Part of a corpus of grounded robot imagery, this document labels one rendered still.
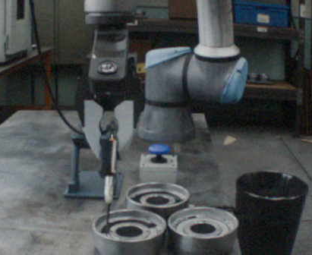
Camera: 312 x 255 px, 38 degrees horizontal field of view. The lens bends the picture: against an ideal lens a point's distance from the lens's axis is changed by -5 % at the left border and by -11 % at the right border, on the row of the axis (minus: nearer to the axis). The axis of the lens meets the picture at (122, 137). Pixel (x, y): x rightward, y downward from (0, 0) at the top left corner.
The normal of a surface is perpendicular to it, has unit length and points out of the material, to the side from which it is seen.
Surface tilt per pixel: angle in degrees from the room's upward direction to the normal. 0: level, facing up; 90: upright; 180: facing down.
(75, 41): 90
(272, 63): 90
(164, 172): 90
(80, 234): 0
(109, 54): 32
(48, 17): 90
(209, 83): 101
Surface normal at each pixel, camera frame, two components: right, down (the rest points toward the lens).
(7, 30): -0.09, 0.28
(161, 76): -0.47, 0.25
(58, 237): 0.00, -0.96
